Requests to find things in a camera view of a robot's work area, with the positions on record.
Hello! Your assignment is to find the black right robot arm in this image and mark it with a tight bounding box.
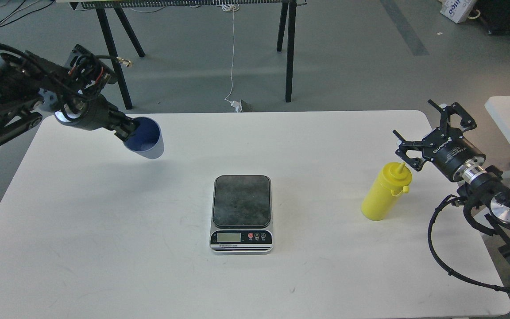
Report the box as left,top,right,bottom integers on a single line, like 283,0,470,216
394,100,510,263

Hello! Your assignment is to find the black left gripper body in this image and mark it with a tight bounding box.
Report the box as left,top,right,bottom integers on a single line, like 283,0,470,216
54,95,121,131

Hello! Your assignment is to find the black trestle table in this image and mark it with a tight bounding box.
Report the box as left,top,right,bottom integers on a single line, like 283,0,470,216
53,0,306,109

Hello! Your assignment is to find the blue plastic cup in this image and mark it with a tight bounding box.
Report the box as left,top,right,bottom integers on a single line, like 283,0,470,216
123,117,165,159

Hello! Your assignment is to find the yellow squeeze bottle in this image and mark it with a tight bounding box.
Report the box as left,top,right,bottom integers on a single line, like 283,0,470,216
361,162,413,221

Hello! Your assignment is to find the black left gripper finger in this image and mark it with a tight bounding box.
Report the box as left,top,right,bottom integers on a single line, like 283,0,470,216
107,107,138,131
113,124,136,143

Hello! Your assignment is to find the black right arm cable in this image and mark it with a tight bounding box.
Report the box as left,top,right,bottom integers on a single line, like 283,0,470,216
428,194,510,297

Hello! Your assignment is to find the digital kitchen scale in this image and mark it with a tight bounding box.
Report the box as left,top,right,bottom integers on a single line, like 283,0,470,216
209,175,274,255

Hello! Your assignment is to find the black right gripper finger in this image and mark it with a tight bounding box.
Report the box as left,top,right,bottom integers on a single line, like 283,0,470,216
428,99,477,136
392,130,430,172

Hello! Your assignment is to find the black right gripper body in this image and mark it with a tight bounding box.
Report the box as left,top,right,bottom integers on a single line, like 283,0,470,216
422,128,486,182

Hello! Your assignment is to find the white cardboard box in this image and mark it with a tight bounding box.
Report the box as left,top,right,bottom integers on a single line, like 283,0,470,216
440,0,478,24

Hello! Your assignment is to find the white power cable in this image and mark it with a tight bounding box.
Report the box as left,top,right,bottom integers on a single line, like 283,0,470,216
220,2,243,112

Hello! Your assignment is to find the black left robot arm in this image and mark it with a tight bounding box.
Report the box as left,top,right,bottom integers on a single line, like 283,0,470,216
0,43,143,146

